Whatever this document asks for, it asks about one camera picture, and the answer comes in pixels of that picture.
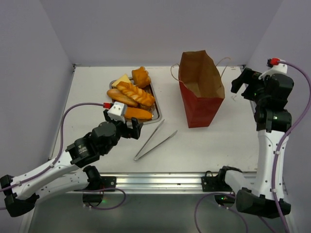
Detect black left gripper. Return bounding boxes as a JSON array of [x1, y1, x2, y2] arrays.
[[102, 109, 142, 154]]

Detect long fake baguette bread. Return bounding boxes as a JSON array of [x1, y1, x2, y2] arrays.
[[124, 107, 153, 120]]

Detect oval fake bread roll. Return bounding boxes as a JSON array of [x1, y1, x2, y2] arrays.
[[107, 88, 138, 107]]

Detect braided fake bread loaf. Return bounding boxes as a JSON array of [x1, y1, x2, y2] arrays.
[[117, 82, 155, 106]]

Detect metal kitchen tongs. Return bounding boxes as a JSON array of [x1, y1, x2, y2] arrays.
[[134, 120, 178, 162]]

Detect red brown paper bag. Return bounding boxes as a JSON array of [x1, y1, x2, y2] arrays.
[[174, 50, 225, 128]]

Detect triangular fake sandwich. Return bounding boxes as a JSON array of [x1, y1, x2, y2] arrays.
[[111, 74, 131, 88]]

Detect orange fake bread loaf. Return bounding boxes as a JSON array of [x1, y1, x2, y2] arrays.
[[132, 67, 151, 88]]

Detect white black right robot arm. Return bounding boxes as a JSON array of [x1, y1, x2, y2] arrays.
[[216, 68, 294, 219]]

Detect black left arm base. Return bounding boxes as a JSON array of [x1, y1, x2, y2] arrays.
[[81, 176, 117, 207]]

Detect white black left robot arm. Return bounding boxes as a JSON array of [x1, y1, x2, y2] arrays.
[[0, 110, 143, 217]]

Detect stainless steel tray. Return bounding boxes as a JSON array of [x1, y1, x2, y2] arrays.
[[109, 80, 162, 124]]

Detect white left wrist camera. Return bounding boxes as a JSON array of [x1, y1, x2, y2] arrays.
[[107, 101, 127, 123]]

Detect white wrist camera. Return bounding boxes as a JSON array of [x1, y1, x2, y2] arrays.
[[259, 58, 288, 80], [107, 101, 127, 123]]

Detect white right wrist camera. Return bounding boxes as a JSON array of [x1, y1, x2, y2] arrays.
[[259, 58, 288, 80]]

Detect aluminium front mounting rail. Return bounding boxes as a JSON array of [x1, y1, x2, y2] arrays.
[[72, 171, 258, 195]]

